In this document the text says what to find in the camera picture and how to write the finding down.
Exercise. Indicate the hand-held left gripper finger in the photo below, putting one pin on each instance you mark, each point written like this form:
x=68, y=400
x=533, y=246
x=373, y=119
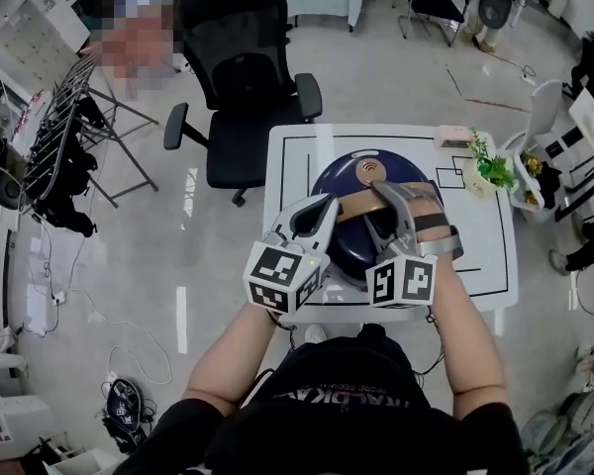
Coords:
x=284, y=220
x=330, y=230

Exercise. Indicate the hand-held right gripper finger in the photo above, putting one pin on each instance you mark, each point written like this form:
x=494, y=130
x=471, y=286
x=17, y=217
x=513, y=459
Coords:
x=383, y=250
x=403, y=225

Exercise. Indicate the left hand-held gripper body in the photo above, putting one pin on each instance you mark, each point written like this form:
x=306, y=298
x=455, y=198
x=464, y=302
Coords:
x=277, y=270

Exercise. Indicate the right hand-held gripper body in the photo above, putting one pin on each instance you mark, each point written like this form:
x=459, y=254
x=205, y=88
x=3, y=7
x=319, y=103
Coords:
x=406, y=280

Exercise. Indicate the navy blue rice cooker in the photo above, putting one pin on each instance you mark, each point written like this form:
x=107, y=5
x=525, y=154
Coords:
x=346, y=245

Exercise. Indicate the person's left forearm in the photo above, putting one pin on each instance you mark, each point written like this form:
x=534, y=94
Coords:
x=227, y=359

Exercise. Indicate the person's right forearm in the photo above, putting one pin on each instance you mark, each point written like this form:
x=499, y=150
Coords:
x=470, y=344

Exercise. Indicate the white divided storage bin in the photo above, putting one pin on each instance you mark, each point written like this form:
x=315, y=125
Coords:
x=79, y=463

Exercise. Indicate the person's right hand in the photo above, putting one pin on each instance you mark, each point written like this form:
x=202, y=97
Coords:
x=428, y=206

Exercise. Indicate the person's left white shoe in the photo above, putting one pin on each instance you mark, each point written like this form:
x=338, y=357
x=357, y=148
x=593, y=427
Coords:
x=315, y=334

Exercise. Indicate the potted green plant white pot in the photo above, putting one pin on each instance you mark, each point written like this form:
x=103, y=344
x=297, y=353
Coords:
x=480, y=181

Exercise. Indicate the pink box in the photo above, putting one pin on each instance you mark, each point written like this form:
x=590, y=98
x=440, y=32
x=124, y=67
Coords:
x=450, y=136

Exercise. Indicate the yellow flower bunch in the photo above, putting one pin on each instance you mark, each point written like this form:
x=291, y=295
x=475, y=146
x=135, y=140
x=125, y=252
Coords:
x=532, y=163

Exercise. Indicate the black mesh office chair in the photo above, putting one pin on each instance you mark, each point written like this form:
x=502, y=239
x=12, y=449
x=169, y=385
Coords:
x=247, y=82

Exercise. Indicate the black cloth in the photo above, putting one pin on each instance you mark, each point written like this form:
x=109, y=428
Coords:
x=549, y=186

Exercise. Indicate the person's black shirt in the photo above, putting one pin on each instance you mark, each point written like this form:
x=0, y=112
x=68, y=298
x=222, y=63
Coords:
x=336, y=423

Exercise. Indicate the white plastic chair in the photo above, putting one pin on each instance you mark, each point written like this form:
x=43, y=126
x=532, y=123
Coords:
x=547, y=112

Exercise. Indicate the white desk with black legs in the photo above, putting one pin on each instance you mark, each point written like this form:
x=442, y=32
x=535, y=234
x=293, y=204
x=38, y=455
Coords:
x=591, y=117

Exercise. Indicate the white power strip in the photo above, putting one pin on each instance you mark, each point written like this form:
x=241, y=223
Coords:
x=58, y=297

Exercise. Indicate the black hanging clothes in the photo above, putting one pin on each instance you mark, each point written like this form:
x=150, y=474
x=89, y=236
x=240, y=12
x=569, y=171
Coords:
x=64, y=176

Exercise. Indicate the pink cloth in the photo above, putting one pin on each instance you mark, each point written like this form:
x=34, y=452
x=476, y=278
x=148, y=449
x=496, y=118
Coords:
x=133, y=52

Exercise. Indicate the metal drying rack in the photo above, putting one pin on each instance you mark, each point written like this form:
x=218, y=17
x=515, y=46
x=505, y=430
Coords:
x=64, y=112

